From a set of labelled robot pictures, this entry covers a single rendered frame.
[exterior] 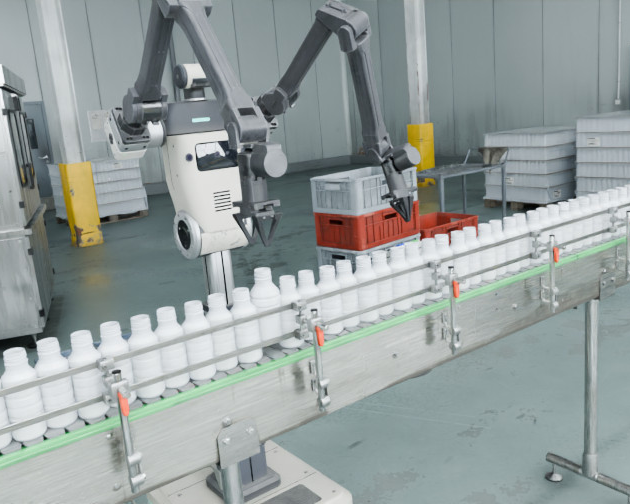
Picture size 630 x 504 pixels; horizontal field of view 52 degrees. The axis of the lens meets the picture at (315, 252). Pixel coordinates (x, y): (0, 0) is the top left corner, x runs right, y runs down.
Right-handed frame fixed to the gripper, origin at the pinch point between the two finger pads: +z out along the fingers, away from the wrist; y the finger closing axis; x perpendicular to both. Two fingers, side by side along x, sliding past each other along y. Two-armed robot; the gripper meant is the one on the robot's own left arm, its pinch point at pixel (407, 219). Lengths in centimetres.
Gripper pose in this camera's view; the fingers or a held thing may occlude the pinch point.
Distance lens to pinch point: 201.0
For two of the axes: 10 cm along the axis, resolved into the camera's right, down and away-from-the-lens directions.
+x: -5.3, 2.2, 8.2
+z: 2.9, 9.6, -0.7
